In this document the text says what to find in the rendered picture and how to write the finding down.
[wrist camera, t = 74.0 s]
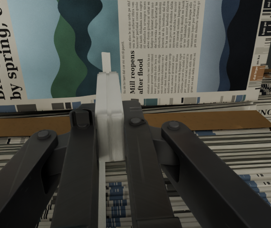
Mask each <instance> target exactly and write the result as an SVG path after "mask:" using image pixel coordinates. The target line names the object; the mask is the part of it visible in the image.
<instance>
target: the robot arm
mask: <svg viewBox="0 0 271 228"><path fill-rule="evenodd" d="M69 117H70V124H71V129H70V131H69V132H67V133H65V134H61V135H57V133H56V132H55V131H54V130H50V129H44V130H40V131H38V132H35V133H34V134H33V135H31V137H30V138H29V139H28V140H27V141H26V142H25V143H24V145H23V146H22V147H21V148H20V149H19V150H18V151H17V152H16V153H15V154H14V155H13V157H12V158H11V159H10V160H9V161H8V162H7V163H6V165H5V166H4V167H3V168H2V169H1V170H0V228H35V227H36V225H37V223H38V221H39V219H40V218H41V216H42V214H43V212H44V210H45V209H46V207H47V205H48V203H49V202H50V200H51V198H52V196H53V194H54V192H55V190H56V189H57V187H58V186H59V187H58V192H57V197H56V202H55V206H54V211H53V217H52V221H51V226H50V228H98V201H99V161H101V162H111V160H114V161H115V162H116V161H123V160H124V159H126V173H127V181H128V190H129V198H130V207H131V219H132V227H133V228H182V225H181V222H180V219H179V218H178V217H175V216H174V213H173V209H172V206H171V202H170V199H169V195H168V191H167V188H166V185H165V181H164V178H163V174H162V171H161V169H162V170H163V172H164V173H165V175H166V176H167V177H168V179H169V181H170V182H171V184H172V185H173V186H174V188H175V189H176V191H177V192H178V194H179V195H180V197H181V198H182V200H183V201H184V202H185V204H186V205H187V207H188V208H189V210H190V211H191V213H192V214H193V215H194V217H195V218H196V220H197V221H198V223H199V224H200V226H201V227H202V228H271V206H270V205H269V204H268V203H267V202H266V201H265V200H264V199H263V198H262V197H261V196H260V195H259V194H258V193H256V192H255V191H254V190H253V189H252V188H251V187H250V186H249V185H248V184H247V183H246V182H245V181H244V180H243V179H242V178H241V177H240V176H239V175H238V174H237V173H235V172H234V171H233V170H232V169H231V168H230V167H229V166H228V165H227V164H226V163H225V162H224V161H223V160H222V159H221V158H220V157H219V156H218V155H217V154H215V153H214V152H213V151H212V150H211V149H210V148H209V147H208V146H207V145H206V144H205V143H204V142H203V141H202V140H201V139H200V138H199V137H198V136H197V135H196V134H194V133H193V132H192V131H191V130H190V129H189V128H188V127H187V126H186V125H185V124H184V123H182V122H179V121H174V120H172V121H167V122H164V123H163V124H162V126H161V128H158V127H153V126H150V125H149V124H148V122H147V120H146V119H145V118H144V115H143V112H142V108H141V104H140V102H138V101H137V100H124V101H122V98H121V90H120V83H119V76H118V73H117V72H116V71H110V72H109V73H106V72H99V74H97V91H96V102H95V103H87V104H81V105H80V106H79V107H78V108H77V109H73V110H72V111H70V113H69Z"/></svg>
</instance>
